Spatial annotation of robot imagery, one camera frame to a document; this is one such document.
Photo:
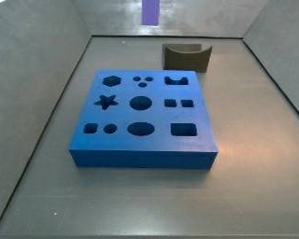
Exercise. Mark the purple double-square peg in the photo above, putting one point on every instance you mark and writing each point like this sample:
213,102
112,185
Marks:
150,12

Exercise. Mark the blue shape-sorter board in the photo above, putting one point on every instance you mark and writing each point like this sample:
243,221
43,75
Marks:
144,120

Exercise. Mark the dark grey arch block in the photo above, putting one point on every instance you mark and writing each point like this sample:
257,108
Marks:
186,57

